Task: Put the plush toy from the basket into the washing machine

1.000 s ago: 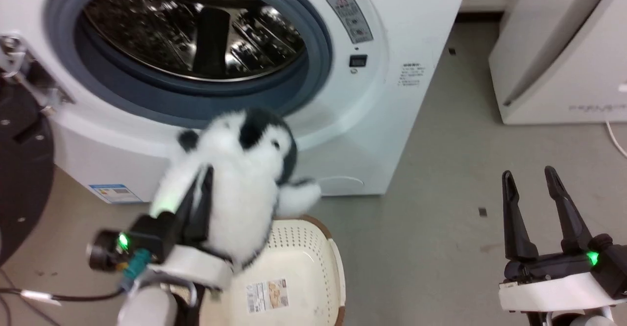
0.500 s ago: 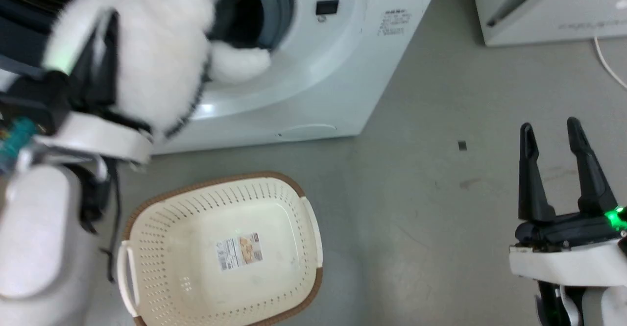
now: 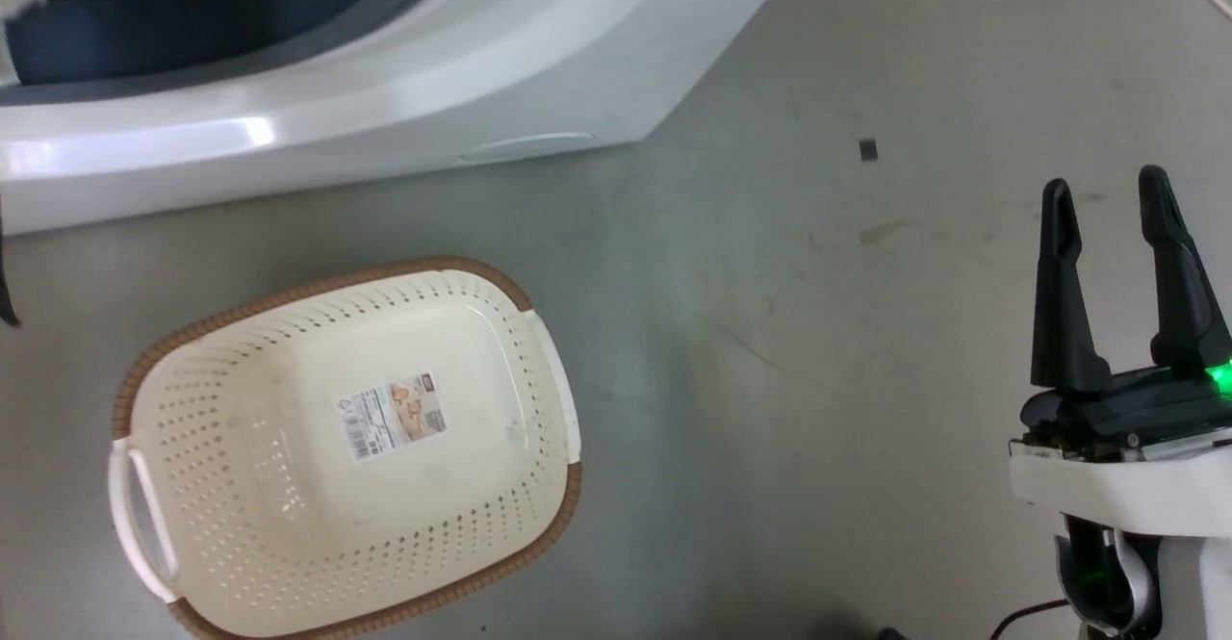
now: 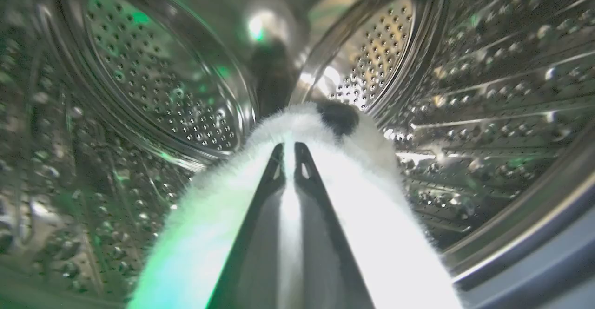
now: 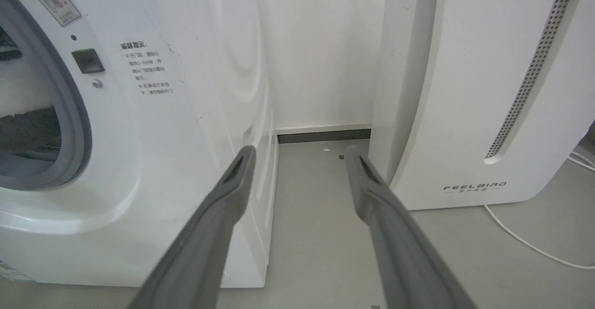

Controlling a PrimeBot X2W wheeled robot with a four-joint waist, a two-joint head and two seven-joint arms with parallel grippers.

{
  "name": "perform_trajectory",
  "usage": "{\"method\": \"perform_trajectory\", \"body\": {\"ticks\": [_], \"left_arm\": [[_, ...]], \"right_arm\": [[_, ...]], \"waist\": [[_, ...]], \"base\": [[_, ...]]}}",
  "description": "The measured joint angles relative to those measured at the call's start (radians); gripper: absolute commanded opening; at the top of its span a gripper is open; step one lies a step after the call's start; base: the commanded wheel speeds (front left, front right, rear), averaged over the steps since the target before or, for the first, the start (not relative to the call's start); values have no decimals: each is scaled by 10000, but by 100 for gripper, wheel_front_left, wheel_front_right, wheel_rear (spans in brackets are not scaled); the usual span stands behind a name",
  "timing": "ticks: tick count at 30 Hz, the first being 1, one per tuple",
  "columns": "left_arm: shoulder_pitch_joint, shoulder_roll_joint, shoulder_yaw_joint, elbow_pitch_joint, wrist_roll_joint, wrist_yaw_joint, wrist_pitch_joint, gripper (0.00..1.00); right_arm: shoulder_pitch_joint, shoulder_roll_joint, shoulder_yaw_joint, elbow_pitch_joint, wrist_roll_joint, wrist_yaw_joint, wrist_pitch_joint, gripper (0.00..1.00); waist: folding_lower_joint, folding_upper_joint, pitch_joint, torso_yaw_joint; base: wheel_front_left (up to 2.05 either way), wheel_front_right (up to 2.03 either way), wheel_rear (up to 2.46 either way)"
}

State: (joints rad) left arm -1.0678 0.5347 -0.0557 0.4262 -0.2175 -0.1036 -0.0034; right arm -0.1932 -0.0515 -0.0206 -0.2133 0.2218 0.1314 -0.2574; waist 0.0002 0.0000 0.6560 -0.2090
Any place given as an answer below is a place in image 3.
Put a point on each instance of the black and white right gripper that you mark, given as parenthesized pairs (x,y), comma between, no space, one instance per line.
(1136,476)

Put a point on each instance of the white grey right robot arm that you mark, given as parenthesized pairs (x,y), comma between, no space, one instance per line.
(1203,587)

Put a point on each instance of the white washing machine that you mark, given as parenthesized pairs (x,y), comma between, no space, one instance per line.
(539,53)

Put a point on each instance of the cream perforated laundry basket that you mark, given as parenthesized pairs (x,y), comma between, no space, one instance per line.
(289,524)

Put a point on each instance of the small dark square floor marker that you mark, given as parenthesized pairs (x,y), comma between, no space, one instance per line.
(868,150)

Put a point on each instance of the printed paper label sticker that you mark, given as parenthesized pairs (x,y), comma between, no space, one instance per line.
(393,415)

